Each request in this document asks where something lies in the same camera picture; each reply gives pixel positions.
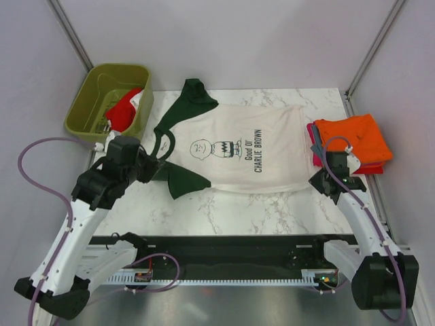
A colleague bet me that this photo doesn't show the cream green Charlie Brown shirt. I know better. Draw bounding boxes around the cream green Charlie Brown shirt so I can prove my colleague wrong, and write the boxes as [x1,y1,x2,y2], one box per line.
[152,79,309,199]

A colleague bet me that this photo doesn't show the red shirt in bin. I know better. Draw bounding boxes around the red shirt in bin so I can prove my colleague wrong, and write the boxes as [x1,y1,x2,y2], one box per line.
[105,88,143,132]

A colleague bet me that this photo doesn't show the olive green plastic bin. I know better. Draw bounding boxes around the olive green plastic bin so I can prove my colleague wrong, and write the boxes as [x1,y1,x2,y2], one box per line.
[64,63,154,143]

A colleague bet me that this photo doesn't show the teal folded shirt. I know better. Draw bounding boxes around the teal folded shirt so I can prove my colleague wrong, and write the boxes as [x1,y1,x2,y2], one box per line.
[311,124,324,158]

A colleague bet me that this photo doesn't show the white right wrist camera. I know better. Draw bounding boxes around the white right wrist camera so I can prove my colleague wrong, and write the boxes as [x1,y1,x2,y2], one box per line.
[345,146,361,175]

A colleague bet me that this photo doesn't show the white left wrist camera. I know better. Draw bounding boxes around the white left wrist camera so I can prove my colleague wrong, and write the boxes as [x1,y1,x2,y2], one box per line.
[93,132,116,152]

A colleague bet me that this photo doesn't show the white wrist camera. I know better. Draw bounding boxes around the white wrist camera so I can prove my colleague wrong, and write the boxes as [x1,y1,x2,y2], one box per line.
[345,146,361,175]
[93,132,116,152]

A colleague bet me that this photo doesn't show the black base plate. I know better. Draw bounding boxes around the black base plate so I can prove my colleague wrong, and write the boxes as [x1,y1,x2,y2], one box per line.
[91,232,354,281]

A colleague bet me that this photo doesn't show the red folded shirt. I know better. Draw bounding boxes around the red folded shirt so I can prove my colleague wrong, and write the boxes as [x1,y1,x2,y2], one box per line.
[354,162,385,175]

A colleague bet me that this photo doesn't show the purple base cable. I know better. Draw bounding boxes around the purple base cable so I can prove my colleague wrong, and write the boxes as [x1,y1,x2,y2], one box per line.
[311,268,351,295]
[88,253,181,303]

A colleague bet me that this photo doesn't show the right aluminium frame post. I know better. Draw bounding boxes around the right aluminium frame post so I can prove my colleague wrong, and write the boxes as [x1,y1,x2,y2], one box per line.
[343,0,408,101]

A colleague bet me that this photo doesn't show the aluminium frame post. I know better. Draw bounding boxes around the aluminium frame post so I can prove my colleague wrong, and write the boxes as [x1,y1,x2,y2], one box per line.
[343,0,408,101]
[47,0,94,72]

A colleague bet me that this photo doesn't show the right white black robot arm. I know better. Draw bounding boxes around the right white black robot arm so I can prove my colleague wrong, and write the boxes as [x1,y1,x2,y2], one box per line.
[309,151,419,310]

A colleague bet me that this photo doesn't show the white slotted cable duct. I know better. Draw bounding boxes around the white slotted cable duct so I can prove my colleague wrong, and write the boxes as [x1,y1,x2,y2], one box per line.
[103,268,335,287]

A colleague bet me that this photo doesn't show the pink folded shirt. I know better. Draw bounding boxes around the pink folded shirt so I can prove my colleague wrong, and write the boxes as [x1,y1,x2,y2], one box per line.
[307,123,323,167]

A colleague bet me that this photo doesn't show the orange folded shirt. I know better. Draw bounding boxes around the orange folded shirt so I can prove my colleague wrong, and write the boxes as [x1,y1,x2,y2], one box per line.
[315,114,393,166]

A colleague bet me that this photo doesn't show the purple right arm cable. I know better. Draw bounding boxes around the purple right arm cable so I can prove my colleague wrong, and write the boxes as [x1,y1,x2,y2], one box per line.
[321,136,407,322]

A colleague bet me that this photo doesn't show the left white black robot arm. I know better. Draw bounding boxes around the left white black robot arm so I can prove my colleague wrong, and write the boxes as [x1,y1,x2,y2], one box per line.
[14,136,163,320]

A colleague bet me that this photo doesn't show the left aluminium frame post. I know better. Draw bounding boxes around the left aluminium frame post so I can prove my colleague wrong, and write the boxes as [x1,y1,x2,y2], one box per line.
[47,0,94,72]

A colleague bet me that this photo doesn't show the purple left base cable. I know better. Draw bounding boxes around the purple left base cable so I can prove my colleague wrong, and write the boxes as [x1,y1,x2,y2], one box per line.
[88,253,181,303]

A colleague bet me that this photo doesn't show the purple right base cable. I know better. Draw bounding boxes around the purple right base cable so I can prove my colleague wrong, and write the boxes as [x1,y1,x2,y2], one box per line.
[311,268,351,295]

